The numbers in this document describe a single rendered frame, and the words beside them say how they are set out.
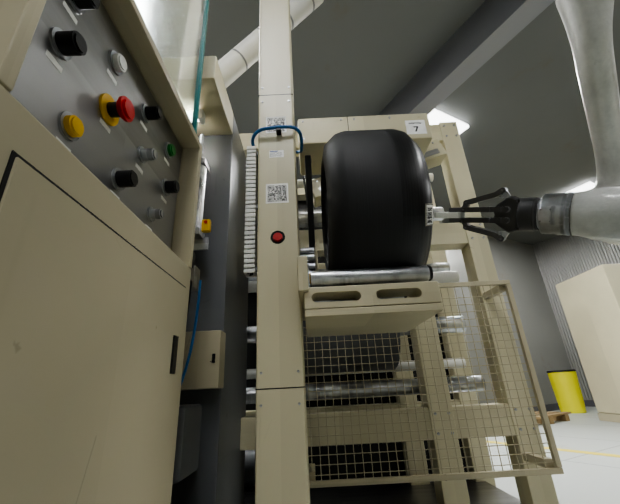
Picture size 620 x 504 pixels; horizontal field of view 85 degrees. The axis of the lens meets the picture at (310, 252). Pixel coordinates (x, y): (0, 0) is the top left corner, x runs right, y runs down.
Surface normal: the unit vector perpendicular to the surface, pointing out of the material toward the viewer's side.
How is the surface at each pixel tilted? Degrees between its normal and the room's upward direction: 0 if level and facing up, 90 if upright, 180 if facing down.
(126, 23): 180
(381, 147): 76
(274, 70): 90
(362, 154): 81
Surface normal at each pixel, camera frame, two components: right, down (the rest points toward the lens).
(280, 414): -0.01, -0.37
